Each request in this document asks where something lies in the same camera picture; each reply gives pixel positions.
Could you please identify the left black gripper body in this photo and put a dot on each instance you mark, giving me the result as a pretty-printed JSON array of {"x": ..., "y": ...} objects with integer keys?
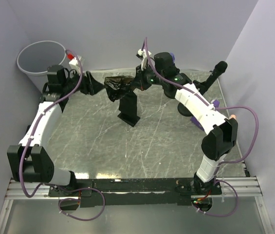
[{"x": 83, "y": 87}]

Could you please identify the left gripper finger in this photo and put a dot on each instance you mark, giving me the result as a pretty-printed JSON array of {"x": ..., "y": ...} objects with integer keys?
[
  {"x": 90, "y": 78},
  {"x": 95, "y": 88}
]

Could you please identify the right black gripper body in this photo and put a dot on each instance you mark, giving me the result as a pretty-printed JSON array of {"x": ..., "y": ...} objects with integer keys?
[{"x": 147, "y": 77}]

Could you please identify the black trash bag roll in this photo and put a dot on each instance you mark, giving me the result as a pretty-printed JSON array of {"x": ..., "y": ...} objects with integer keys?
[{"x": 119, "y": 88}]

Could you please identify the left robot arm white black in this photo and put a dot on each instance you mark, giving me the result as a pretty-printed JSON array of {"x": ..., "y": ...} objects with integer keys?
[{"x": 29, "y": 160}]

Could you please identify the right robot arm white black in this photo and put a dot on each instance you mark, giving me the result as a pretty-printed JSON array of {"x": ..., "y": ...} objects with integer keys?
[{"x": 221, "y": 132}]

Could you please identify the grey plastic trash bin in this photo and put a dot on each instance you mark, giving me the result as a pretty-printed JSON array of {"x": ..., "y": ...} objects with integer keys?
[{"x": 35, "y": 58}]

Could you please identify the purple microphone on stand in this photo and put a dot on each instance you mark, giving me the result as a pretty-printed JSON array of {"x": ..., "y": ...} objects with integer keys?
[{"x": 172, "y": 58}]

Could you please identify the black microphone on stand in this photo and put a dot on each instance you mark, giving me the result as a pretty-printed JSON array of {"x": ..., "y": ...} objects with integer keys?
[{"x": 219, "y": 69}]

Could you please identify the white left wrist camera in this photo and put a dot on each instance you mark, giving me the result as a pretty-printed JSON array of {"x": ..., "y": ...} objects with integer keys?
[{"x": 76, "y": 62}]

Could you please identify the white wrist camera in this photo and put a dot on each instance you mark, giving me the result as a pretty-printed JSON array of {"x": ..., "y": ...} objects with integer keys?
[
  {"x": 76, "y": 62},
  {"x": 141, "y": 54}
]

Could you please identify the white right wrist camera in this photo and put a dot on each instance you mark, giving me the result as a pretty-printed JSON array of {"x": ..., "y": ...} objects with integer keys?
[{"x": 141, "y": 54}]

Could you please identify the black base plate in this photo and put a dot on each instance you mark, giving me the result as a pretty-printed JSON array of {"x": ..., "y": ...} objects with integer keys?
[{"x": 137, "y": 191}]

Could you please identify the aluminium rail frame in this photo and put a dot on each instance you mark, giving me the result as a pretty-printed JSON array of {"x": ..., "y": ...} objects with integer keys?
[{"x": 40, "y": 215}]

